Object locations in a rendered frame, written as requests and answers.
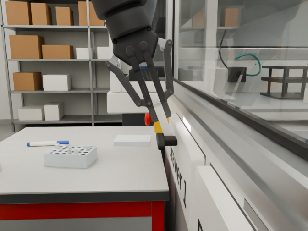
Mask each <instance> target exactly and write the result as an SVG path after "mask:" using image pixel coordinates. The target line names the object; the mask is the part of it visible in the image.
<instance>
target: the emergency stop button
mask: <svg viewBox="0 0 308 231"><path fill-rule="evenodd" d="M150 122H152V119H151V116H150V114H149V113H146V114H145V125H147V126H149V125H150Z"/></svg>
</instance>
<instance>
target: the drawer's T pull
mask: <svg viewBox="0 0 308 231"><path fill-rule="evenodd" d="M156 141H157V146H158V150H165V146H177V138H176V137H175V136H163V135H162V133H156Z"/></svg>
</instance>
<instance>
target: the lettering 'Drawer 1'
mask: <svg viewBox="0 0 308 231"><path fill-rule="evenodd" d="M172 152H173V150H172V148H171V152H170V156H171V154H172ZM173 154H174V153H173ZM173 156H174V155H173ZM173 161H174V162H173ZM172 163H173V168H175V172H177V170H178V171H179V167H178V168H177V167H176V160H175V158H173V159H172ZM176 175H177V176H178V177H179V179H180V183H179V181H178V179H177V181H178V185H180V189H181V177H182V176H181V175H179V173H176ZM184 183H185V193H184V199H183V202H184V205H185V208H186V204H185V195H186V182H185V180H184Z"/></svg>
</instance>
